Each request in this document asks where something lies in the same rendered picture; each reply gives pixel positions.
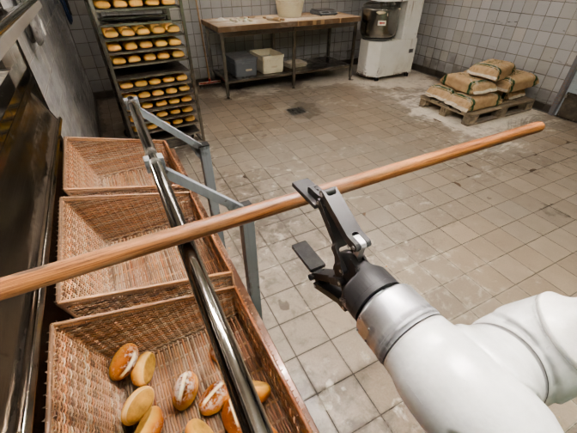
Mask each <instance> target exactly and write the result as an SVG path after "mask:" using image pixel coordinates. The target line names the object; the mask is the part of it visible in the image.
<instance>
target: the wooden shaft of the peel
mask: <svg viewBox="0 0 577 433"><path fill-rule="evenodd" d="M544 128H545V124H544V122H541V121H537V122H534V123H530V124H528V125H522V126H520V127H516V128H513V129H510V130H507V131H502V132H499V133H496V134H493V135H489V136H487V137H481V138H478V139H475V140H472V141H469V142H466V143H461V144H457V145H454V146H452V147H448V148H445V149H440V150H436V151H434V152H431V153H427V154H425V155H421V156H416V157H413V158H410V159H407V160H404V161H401V162H395V163H393V164H389V165H386V166H384V167H380V168H375V169H372V170H368V171H366V172H363V173H359V174H354V175H351V176H348V177H345V178H342V179H339V180H334V181H331V182H327V183H324V184H321V185H319V187H320V188H321V189H322V190H324V189H327V188H330V187H333V186H336V187H337V189H338V191H339V192H340V193H341V194H343V193H346V192H351V191H354V190H356V189H359V188H362V187H365V186H370V185H372V184H375V183H379V182H381V181H384V180H389V179H392V178H395V177H398V176H400V175H403V174H408V173H411V172H414V171H416V170H420V169H423V168H427V167H430V166H433V165H436V164H439V163H442V162H447V161H450V160H452V159H455V158H458V157H461V156H466V155H469V154H471V153H474V152H478V151H480V150H483V149H487V148H491V147H494V146H496V145H499V144H502V143H507V142H510V141H513V140H515V139H519V138H522V137H526V136H529V135H532V134H535V133H538V132H540V131H542V130H543V129H544ZM307 204H309V203H308V202H307V201H306V200H305V199H304V198H303V197H302V196H301V195H300V194H299V193H298V192H292V193H290V194H286V195H283V196H280V197H277V198H272V199H269V200H265V201H263V202H259V203H256V204H251V205H248V206H245V207H242V208H239V209H236V210H231V211H228V212H224V213H222V214H218V215H215V216H210V217H206V218H204V219H201V220H197V221H195V222H191V223H186V224H183V225H180V226H177V227H174V228H170V229H165V230H162V231H159V232H156V233H153V234H150V235H145V236H142V237H138V238H136V239H133V240H129V241H124V242H121V243H118V244H115V245H112V246H109V247H103V248H101V249H97V250H94V251H91V252H88V253H83V254H80V255H77V256H74V257H70V258H67V259H62V260H59V261H56V262H53V263H50V264H47V265H42V266H39V267H35V268H33V269H29V270H26V271H21V272H18V273H15V274H12V275H8V276H6V277H0V301H2V300H5V299H8V298H10V297H13V296H18V295H21V294H24V293H27V292H29V291H33V290H37V289H40V288H43V287H46V286H49V285H52V284H56V283H60V282H63V281H65V280H68V279H71V278H74V277H79V276H81V275H84V274H88V273H90V272H93V271H98V270H101V269H104V268H107V267H109V266H112V265H117V264H120V263H123V262H125V261H129V260H132V259H136V258H139V257H142V256H145V255H148V254H151V253H156V252H159V251H161V250H164V249H167V248H170V247H175V246H178V245H180V244H184V243H187V242H189V241H194V240H197V239H200V238H203V237H205V236H208V235H213V234H216V233H219V232H222V231H225V230H228V229H232V228H235V227H238V226H241V225H244V224H247V223H251V222H255V221H257V220H260V219H263V218H266V217H271V216H274V215H276V214H279V213H283V212H285V211H288V210H292V209H296V208H299V207H301V206H304V205H307Z"/></svg>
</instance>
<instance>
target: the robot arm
mask: <svg viewBox="0 0 577 433"><path fill-rule="evenodd" d="M292 187H293V188H294V189H295V190H296V191H297V192H298V193H299V194H300V195H301V196H302V197H303V198H304V199H305V200H306V201H307V202H308V203H309V204H310V205H311V206H312V207H313V208H314V209H317V208H319V211H320V214H321V216H322V218H323V220H324V223H325V226H326V228H327V231H328V233H329V236H330V237H331V241H332V246H331V250H332V252H333V254H334V260H335V264H334V266H333V269H327V268H324V267H325V262H324V261H323V260H322V259H321V258H320V257H319V256H318V255H317V254H316V253H315V251H314V250H313V249H312V248H311V246H310V245H309V244H308V243H307V242H306V241H301V242H298V243H295V244H294V245H292V249H293V250H294V252H295V253H296V254H297V256H298V257H299V258H300V260H301V261H302V263H303V264H304V265H305V266H306V268H307V269H308V270H309V271H310V272H312V273H310V274H308V278H309V280H310V281H312V280H314V279H315V282H314V283H313V287H314V288H315V289H316V290H318V291H320V292H321V293H323V294H324V295H326V296H328V297H329V298H330V299H332V300H333V301H334V302H336V303H337V304H338V305H339V306H340V307H341V308H342V310H343V311H344V312H346V311H348V312H349V313H350V314H351V316H352V317H353V318H354V319H355V321H356V331H357V332H358V333H359V334H360V336H361V337H362V338H363V340H364V341H365V342H366V344H367V345H368V346H369V348H370V349H371V350H372V352H373V353H374V354H375V356H376V357H377V359H378V360H379V361H380V363H381V364H383V365H384V367H385V368H386V370H387V372H388V373H389V375H390V377H391V378H392V380H393V383H394V385H395V388H396V389H397V391H398V394H399V396H400V397H401V399H402V400H403V402H404V403H405V405H406V406H407V408H408V409H409V411H410V412H411V414H412V415H413V417H414V418H415V419H416V421H417V422H418V423H419V424H420V426H421V427H422V428H423V430H424V431H425V432H426V433H564V431H563V429H562V427H561V425H560V424H559V423H558V421H557V419H556V417H555V415H554V414H553V412H552V411H551V410H550V409H549V407H548V406H550V405H552V404H554V403H557V404H559V405H561V404H564V403H566V402H568V401H570V400H571V399H574V398H576V397H577V297H567V296H562V295H559V294H557V293H555V292H552V291H546V292H544V293H541V294H538V295H535V296H531V297H528V298H526V299H523V300H519V301H516V302H511V303H508V304H506V305H503V306H501V307H499V308H497V309H496V310H495V311H494V312H493V313H490V314H487V315H485V316H484V317H482V318H480V319H478V320H476V321H475V322H473V323H472V324H471V325H464V324H457V325H454V324H452V323H451V322H449V321H448V320H447V319H445V318H444V317H443V316H442V315H441V314H440V312H439V311H438V310H437V309H436V308H433V307H432V306H431V305H430V304H429V303H428V302H427V301H426V300H425V299H424V298H423V297H422V296H420V295H419V294H418V293H417V292H416V291H415V290H414V289H413V288H412V287H411V286H410V285H408V284H401V283H399V282H398V281H397V280H396V279H395V278H394V277H393V276H392V275H391V274H390V273H389V272H388V271H387V270H386V269H385V268H384V267H382V266H379V265H373V264H371V263H369V261H368V260H367V258H366V256H365V254H364V251H365V248H367V247H371V245H372V242H371V240H370V239H369V238H368V237H367V236H366V235H365V233H364V232H363V231H362V230H361V228H360V226H359V224H358V223H357V221H356V220H355V218H354V216H353V214H352V213H351V211H350V209H349V207H348V206H347V204H346V203H345V201H344V199H343V197H342V195H341V193H340V192H339V191H338V189H337V187H336V186H333V187H330V188H327V189H324V190H322V189H321V188H320V187H319V186H318V185H315V184H314V183H313V182H312V181H311V180H309V179H308V178H306V179H303V180H297V181H295V182H292ZM344 246H347V248H351V249H344V250H343V251H339V248H340V247H344ZM322 268H323V269H322Z"/></svg>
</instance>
